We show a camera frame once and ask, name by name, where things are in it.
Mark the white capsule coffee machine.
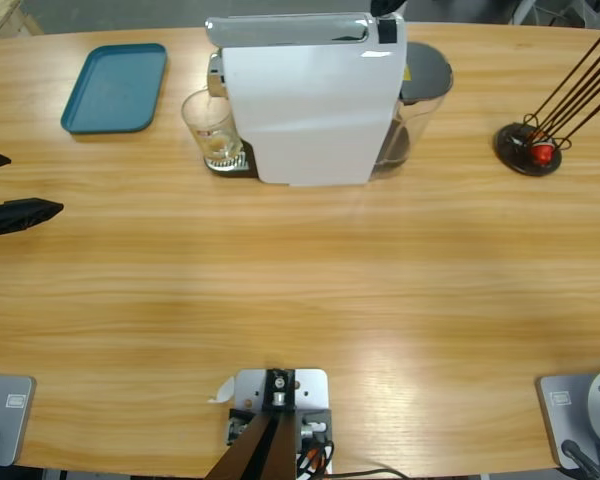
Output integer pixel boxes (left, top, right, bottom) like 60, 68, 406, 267
203, 12, 409, 189

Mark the clear drinking glass red label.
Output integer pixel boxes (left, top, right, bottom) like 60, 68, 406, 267
180, 89, 245, 169

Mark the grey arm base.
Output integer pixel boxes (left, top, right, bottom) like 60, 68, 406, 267
537, 368, 600, 471
0, 372, 37, 466

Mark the red coffee capsule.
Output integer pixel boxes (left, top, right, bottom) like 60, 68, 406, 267
531, 142, 556, 166

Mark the teal plastic tray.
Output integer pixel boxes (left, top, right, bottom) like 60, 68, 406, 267
60, 42, 169, 136

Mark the black capsule holder with rods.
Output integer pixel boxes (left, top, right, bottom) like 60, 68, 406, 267
493, 32, 600, 178

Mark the metal drip tray grate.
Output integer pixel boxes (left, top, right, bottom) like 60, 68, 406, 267
203, 139, 259, 179

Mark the grey metal frame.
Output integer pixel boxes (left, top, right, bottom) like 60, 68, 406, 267
507, 0, 600, 31

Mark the white mount plate dark post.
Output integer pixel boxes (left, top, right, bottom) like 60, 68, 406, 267
202, 368, 335, 480

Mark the thin black cable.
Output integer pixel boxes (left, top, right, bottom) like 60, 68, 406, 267
329, 466, 411, 480

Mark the black base cable plug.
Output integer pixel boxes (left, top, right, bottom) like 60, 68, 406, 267
562, 439, 600, 480

